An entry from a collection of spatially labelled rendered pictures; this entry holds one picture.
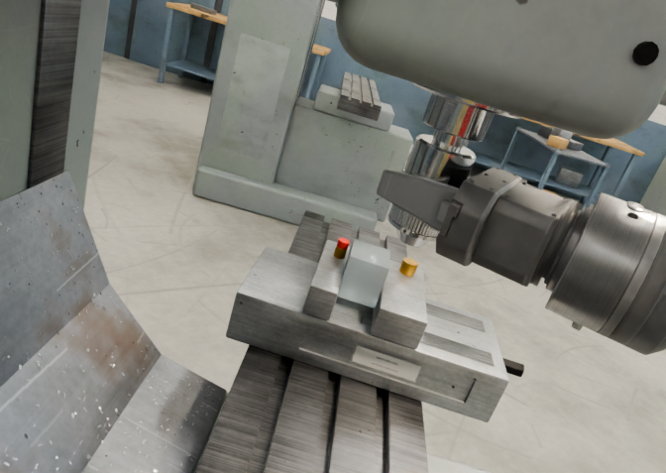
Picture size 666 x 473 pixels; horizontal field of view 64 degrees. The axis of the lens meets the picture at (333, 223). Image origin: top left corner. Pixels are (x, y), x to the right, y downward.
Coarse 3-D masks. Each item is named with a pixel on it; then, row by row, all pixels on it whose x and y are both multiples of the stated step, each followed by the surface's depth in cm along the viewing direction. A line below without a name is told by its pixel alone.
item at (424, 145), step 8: (424, 136) 40; (432, 136) 41; (416, 144) 39; (424, 144) 38; (432, 144) 38; (424, 152) 38; (432, 152) 38; (440, 152) 37; (448, 152) 37; (456, 152) 38; (464, 152) 39; (472, 152) 40; (440, 160) 38; (448, 160) 38; (456, 160) 38; (464, 160) 38; (472, 160) 38; (464, 168) 38
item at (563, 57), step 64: (384, 0) 27; (448, 0) 27; (512, 0) 27; (576, 0) 26; (640, 0) 26; (384, 64) 29; (448, 64) 28; (512, 64) 28; (576, 64) 27; (640, 64) 27; (576, 128) 30
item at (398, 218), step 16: (416, 160) 39; (432, 160) 38; (416, 176) 39; (432, 176) 38; (448, 176) 38; (464, 176) 39; (400, 208) 40; (400, 224) 40; (416, 224) 40; (432, 240) 40
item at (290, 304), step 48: (240, 288) 65; (288, 288) 69; (336, 288) 64; (240, 336) 66; (288, 336) 66; (336, 336) 65; (432, 336) 68; (480, 336) 72; (384, 384) 66; (432, 384) 66; (480, 384) 64
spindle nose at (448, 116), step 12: (432, 96) 38; (432, 108) 38; (444, 108) 37; (456, 108) 36; (468, 108) 36; (432, 120) 38; (444, 120) 37; (456, 120) 37; (468, 120) 36; (480, 120) 37; (444, 132) 37; (456, 132) 37; (468, 132) 37; (480, 132) 37
